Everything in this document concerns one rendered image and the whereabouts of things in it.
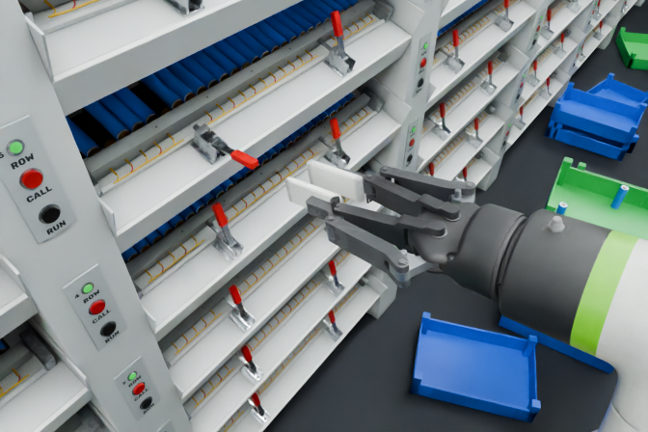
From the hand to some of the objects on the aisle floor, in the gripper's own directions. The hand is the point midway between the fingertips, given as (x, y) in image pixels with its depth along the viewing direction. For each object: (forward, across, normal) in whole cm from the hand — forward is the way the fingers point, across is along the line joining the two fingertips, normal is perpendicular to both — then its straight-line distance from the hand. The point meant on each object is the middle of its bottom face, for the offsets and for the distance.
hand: (324, 189), depth 53 cm
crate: (+4, +47, -93) cm, 104 cm away
